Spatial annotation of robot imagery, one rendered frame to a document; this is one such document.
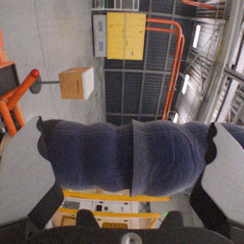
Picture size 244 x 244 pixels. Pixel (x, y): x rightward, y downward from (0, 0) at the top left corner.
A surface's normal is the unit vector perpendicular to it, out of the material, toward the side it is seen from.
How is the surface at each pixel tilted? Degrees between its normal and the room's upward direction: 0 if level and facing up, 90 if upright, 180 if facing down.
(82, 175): 75
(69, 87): 90
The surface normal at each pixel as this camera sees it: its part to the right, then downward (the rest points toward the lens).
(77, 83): -0.02, 0.48
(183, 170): -0.05, 0.09
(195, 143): 0.26, -0.65
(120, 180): 0.29, 0.25
